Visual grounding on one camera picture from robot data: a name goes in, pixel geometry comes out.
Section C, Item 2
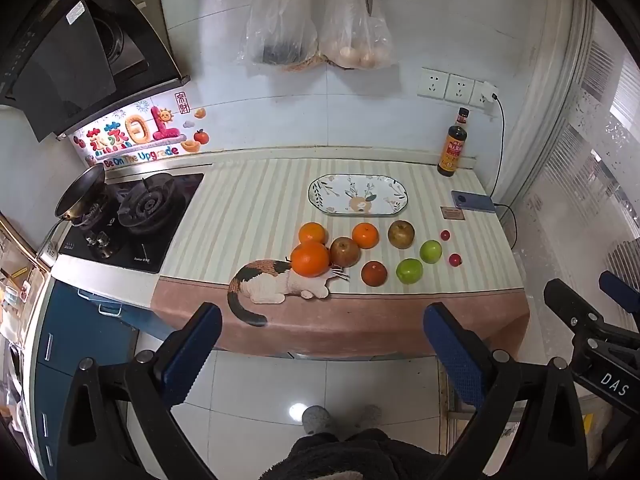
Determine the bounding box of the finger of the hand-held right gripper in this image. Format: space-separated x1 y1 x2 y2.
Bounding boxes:
543 278 613 361
599 270 640 313

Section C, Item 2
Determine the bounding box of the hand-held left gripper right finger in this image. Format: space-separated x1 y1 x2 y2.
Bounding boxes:
422 302 596 480

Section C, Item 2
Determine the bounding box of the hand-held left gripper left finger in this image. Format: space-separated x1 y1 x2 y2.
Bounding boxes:
44 302 223 480

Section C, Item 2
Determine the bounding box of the green apple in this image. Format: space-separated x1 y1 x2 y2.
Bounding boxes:
396 258 424 285
419 239 444 265

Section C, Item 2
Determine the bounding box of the dark reddish tangerine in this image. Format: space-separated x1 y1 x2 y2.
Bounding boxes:
361 260 388 287

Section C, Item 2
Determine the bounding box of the small orange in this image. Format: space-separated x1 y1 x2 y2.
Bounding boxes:
351 222 380 250
298 222 327 247

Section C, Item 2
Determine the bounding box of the large orange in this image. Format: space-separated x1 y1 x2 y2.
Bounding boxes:
290 240 331 278

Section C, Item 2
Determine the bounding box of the oval floral plate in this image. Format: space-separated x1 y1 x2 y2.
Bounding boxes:
307 173 409 217

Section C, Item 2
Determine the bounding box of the black gas stove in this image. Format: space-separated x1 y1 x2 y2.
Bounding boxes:
57 172 206 275

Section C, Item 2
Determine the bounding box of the blue kitchen cabinet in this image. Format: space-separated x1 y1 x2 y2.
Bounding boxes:
30 280 171 461

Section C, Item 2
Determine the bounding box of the grey slipper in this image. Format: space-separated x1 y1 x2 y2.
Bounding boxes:
301 405 333 436

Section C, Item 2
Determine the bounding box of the person's dark fleece clothing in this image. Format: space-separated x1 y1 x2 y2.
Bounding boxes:
260 427 451 480

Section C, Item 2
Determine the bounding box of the blue smartphone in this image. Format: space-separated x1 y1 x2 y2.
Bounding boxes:
451 190 497 214

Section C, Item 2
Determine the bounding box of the striped cat print tablecloth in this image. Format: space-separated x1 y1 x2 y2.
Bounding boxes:
150 157 531 361

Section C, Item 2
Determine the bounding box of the frosted glass sliding door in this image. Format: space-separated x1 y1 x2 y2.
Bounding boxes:
500 0 640 281

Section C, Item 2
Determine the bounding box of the frying pan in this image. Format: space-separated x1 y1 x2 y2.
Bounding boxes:
37 164 108 261

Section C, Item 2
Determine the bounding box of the soy sauce bottle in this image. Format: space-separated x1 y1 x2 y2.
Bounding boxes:
437 107 471 178

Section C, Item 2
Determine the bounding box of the orange mesh bag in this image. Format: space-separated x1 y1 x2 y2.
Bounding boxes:
282 54 328 72

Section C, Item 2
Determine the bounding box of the black range hood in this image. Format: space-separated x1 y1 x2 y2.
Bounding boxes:
0 0 192 143

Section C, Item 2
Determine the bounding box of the clear bag with pale contents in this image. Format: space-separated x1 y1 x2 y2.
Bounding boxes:
317 0 398 71

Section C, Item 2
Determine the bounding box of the clear bag with dark contents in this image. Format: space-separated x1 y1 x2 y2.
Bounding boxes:
237 0 321 67

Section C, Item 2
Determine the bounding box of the charging cable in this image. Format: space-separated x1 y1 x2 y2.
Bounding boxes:
487 92 519 250

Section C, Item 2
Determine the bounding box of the colourful wall sticker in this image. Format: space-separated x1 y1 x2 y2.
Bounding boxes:
72 92 208 168

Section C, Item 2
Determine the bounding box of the white wall socket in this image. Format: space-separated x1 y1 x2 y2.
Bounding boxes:
444 73 476 105
417 67 449 100
471 80 493 111

